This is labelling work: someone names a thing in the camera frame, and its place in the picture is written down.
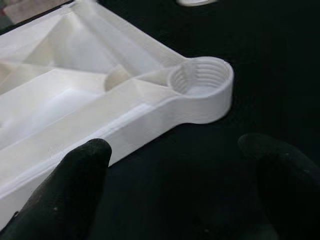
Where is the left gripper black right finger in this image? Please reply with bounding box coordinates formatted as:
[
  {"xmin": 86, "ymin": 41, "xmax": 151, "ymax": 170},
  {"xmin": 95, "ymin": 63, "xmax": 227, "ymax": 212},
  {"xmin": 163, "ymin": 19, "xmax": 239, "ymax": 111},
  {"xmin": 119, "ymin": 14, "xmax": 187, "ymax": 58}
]
[{"xmin": 237, "ymin": 133, "xmax": 320, "ymax": 240}]

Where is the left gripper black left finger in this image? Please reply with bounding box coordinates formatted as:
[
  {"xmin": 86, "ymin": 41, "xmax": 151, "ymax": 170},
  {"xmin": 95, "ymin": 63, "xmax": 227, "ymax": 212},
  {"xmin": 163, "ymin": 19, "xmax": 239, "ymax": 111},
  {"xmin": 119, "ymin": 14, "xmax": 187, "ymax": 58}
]
[{"xmin": 0, "ymin": 138, "xmax": 112, "ymax": 240}]

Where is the white plastic table top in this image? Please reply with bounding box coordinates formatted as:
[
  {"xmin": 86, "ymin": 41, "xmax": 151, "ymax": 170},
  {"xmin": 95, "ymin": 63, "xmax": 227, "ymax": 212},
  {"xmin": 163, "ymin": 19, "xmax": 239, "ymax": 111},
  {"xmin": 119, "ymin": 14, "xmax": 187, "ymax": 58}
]
[{"xmin": 0, "ymin": 0, "xmax": 236, "ymax": 205}]

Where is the black tablecloth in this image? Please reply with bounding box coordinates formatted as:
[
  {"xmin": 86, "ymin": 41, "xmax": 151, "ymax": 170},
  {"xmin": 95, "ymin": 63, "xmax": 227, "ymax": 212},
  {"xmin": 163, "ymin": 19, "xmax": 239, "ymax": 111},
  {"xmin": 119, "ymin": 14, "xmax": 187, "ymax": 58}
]
[{"xmin": 0, "ymin": 0, "xmax": 320, "ymax": 240}]

